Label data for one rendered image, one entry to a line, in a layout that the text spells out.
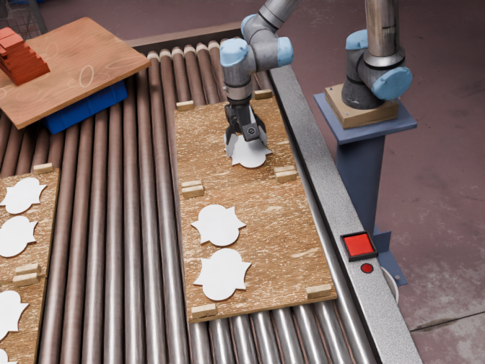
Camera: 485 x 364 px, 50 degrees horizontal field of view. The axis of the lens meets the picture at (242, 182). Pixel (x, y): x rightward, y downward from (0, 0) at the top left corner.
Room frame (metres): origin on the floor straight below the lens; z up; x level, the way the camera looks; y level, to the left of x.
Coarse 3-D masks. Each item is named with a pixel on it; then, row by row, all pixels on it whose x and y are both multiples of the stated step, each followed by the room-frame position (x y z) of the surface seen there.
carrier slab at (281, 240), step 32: (224, 192) 1.05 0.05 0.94; (256, 192) 1.03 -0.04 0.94; (288, 192) 1.01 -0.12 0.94; (256, 224) 0.91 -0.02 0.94; (288, 224) 0.90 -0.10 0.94; (192, 256) 0.83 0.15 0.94; (256, 256) 0.81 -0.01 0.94; (288, 256) 0.79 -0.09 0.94; (320, 256) 0.78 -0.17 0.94; (192, 288) 0.74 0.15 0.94; (256, 288) 0.71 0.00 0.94; (288, 288) 0.70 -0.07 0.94; (192, 320) 0.65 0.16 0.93
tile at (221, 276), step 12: (216, 252) 0.83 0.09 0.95; (228, 252) 0.82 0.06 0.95; (204, 264) 0.79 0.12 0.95; (216, 264) 0.79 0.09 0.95; (228, 264) 0.78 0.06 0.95; (240, 264) 0.78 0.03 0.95; (204, 276) 0.76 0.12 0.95; (216, 276) 0.76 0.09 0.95; (228, 276) 0.75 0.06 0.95; (240, 276) 0.75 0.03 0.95; (204, 288) 0.72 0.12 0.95; (216, 288) 0.72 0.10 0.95; (228, 288) 0.72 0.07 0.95; (240, 288) 0.71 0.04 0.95; (216, 300) 0.69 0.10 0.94
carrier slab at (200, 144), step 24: (192, 120) 1.40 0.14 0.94; (216, 120) 1.38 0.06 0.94; (264, 120) 1.35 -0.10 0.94; (192, 144) 1.27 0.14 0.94; (216, 144) 1.26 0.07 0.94; (288, 144) 1.21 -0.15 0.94; (192, 168) 1.16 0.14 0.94; (216, 168) 1.15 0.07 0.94; (240, 168) 1.13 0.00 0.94; (264, 168) 1.12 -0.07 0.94
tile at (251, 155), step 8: (240, 136) 1.26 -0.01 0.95; (240, 144) 1.23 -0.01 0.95; (248, 144) 1.22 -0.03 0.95; (256, 144) 1.22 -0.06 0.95; (232, 152) 1.20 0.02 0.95; (240, 152) 1.19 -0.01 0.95; (248, 152) 1.19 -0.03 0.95; (256, 152) 1.18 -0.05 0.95; (264, 152) 1.18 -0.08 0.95; (272, 152) 1.18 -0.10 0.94; (232, 160) 1.16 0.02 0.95; (240, 160) 1.16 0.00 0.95; (248, 160) 1.15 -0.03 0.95; (256, 160) 1.15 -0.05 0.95; (264, 160) 1.14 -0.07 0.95; (248, 168) 1.13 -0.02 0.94; (256, 168) 1.12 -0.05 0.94
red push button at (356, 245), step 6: (366, 234) 0.83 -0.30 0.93; (348, 240) 0.82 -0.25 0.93; (354, 240) 0.82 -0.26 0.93; (360, 240) 0.82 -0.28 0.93; (366, 240) 0.81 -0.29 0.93; (348, 246) 0.80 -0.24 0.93; (354, 246) 0.80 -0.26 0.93; (360, 246) 0.80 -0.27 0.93; (366, 246) 0.80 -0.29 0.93; (354, 252) 0.78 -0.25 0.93; (360, 252) 0.78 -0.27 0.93; (366, 252) 0.78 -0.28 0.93
